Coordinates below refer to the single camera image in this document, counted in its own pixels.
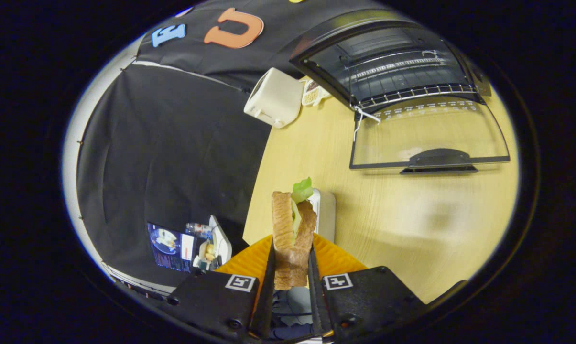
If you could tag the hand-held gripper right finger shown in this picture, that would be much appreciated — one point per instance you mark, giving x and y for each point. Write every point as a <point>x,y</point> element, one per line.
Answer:
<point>315,291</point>

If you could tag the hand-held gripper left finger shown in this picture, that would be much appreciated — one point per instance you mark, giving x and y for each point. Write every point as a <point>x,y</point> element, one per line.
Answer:
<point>267,286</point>

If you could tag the toast sandwich with lettuce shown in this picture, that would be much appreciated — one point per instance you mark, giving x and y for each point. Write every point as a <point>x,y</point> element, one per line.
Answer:
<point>283,229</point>

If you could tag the black toaster oven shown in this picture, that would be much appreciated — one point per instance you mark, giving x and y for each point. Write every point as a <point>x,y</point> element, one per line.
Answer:
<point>393,71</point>

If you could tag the white pop-up toaster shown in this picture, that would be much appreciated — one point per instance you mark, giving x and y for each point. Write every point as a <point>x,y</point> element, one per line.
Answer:
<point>273,98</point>

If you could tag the white curved object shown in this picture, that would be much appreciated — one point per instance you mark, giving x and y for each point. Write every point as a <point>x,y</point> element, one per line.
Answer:
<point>222,241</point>

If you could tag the white plate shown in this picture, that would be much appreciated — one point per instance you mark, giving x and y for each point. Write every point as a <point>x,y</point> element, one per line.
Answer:
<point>327,215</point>

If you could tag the clear plastic bottle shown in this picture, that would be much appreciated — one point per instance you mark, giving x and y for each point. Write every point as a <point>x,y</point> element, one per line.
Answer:
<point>198,229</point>

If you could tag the dark printed box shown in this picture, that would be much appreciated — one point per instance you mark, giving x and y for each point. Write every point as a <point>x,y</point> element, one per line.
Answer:
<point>168,246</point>

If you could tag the black backdrop cloth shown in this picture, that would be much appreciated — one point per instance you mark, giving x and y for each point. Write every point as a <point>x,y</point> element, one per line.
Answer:
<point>173,143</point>

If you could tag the white snack dish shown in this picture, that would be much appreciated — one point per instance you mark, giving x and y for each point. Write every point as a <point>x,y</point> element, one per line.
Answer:
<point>311,94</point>

